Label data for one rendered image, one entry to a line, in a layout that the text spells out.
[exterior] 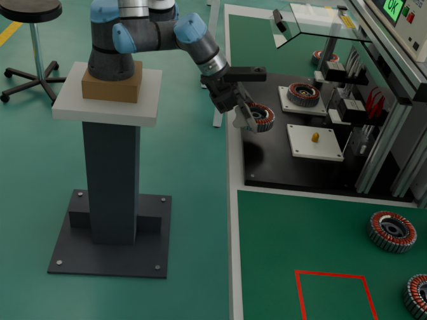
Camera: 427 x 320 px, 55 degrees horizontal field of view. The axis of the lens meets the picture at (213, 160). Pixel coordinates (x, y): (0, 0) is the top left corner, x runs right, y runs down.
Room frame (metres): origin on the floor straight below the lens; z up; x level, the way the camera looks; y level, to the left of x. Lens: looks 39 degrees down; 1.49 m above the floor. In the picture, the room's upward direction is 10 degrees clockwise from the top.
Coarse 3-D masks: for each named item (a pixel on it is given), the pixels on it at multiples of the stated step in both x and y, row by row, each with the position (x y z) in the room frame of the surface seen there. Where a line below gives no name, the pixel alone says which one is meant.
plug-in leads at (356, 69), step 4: (348, 60) 1.33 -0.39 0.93; (352, 60) 1.30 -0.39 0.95; (356, 60) 1.28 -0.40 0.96; (348, 64) 1.32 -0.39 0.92; (356, 64) 1.32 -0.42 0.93; (360, 64) 1.29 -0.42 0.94; (364, 64) 1.32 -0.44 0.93; (348, 68) 1.30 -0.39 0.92; (352, 68) 1.28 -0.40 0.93; (356, 68) 1.31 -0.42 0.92; (360, 68) 1.28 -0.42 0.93; (364, 68) 1.32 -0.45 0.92; (348, 72) 1.30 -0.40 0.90; (352, 72) 1.28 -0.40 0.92; (356, 72) 1.29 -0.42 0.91; (360, 72) 1.31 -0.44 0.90; (364, 72) 1.31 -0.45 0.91; (348, 76) 1.28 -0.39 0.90; (356, 76) 1.28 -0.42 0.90
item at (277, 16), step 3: (276, 9) 1.32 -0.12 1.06; (273, 12) 1.31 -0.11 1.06; (276, 12) 1.29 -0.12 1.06; (279, 12) 1.31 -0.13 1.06; (273, 15) 1.29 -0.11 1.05; (276, 15) 1.27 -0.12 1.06; (279, 15) 1.26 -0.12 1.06; (276, 18) 1.25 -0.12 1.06; (279, 18) 1.24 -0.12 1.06; (282, 18) 1.31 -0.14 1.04; (276, 21) 1.23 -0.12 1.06; (279, 21) 1.22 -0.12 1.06; (276, 24) 1.21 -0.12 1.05; (279, 24) 1.21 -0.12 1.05; (282, 24) 1.22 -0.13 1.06; (279, 27) 1.21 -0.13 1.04; (282, 27) 1.22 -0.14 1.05; (285, 27) 1.22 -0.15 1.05; (282, 30) 1.22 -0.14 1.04
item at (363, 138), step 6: (354, 132) 1.08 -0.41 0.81; (360, 132) 1.07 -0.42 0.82; (354, 138) 1.06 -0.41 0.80; (360, 138) 1.04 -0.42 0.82; (372, 138) 1.05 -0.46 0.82; (354, 144) 1.05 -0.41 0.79; (360, 144) 1.02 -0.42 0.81; (366, 144) 1.02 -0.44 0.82; (372, 144) 1.03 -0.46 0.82; (354, 150) 1.03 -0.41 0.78; (366, 150) 1.02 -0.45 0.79; (366, 156) 1.03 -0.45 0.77
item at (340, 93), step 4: (340, 88) 1.33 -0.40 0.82; (336, 92) 1.32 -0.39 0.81; (340, 92) 1.31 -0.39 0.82; (344, 92) 1.31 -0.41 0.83; (336, 96) 1.31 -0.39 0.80; (340, 96) 1.28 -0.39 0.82; (344, 96) 1.28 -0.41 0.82; (352, 96) 1.29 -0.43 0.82; (332, 100) 1.33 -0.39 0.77; (336, 100) 1.30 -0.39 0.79; (336, 104) 1.29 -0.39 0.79
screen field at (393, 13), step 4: (388, 0) 1.22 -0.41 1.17; (392, 0) 1.20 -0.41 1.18; (396, 0) 1.17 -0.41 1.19; (400, 0) 1.15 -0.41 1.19; (384, 4) 1.23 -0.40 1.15; (388, 4) 1.21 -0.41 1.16; (392, 4) 1.19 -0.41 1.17; (396, 4) 1.16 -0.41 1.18; (400, 4) 1.14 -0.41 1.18; (384, 8) 1.22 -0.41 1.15; (388, 8) 1.20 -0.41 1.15; (392, 8) 1.18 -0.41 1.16; (396, 8) 1.15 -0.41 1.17; (400, 8) 1.13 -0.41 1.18; (388, 12) 1.19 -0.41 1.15; (392, 12) 1.17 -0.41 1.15; (396, 12) 1.14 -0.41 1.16; (392, 16) 1.16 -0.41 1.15; (396, 16) 1.13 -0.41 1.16
